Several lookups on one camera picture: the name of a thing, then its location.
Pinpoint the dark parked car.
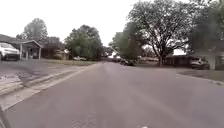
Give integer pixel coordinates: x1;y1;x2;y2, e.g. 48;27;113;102
119;58;136;67

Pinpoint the pale parked car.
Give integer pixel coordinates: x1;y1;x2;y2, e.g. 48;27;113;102
72;55;88;62

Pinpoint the grey asphalt road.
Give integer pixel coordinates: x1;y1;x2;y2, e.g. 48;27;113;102
2;61;224;128

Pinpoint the row of trees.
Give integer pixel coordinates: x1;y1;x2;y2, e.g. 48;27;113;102
15;17;115;62

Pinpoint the grass lawn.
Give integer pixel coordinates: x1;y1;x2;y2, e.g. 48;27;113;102
42;58;98;66

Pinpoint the large spreading tree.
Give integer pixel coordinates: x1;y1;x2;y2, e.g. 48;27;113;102
126;0;201;67

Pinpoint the low dark house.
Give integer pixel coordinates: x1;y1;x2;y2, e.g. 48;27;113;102
163;54;202;68

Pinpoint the pale concrete kerb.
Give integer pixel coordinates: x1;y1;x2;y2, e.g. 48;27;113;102
0;65;90;112

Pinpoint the parked vehicle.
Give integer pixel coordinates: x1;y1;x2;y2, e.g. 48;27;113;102
189;57;211;71

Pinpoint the grey concrete driveway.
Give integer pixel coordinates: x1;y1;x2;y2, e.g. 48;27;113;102
0;59;81;88

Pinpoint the house with carport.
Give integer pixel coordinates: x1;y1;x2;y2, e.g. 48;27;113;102
0;33;44;61

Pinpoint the grass verge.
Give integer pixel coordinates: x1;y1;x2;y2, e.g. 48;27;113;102
177;67;224;83

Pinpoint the dark leafy tree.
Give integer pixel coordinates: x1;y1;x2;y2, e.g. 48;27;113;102
187;0;224;54

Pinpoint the white car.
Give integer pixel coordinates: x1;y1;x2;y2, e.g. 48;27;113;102
0;42;22;62

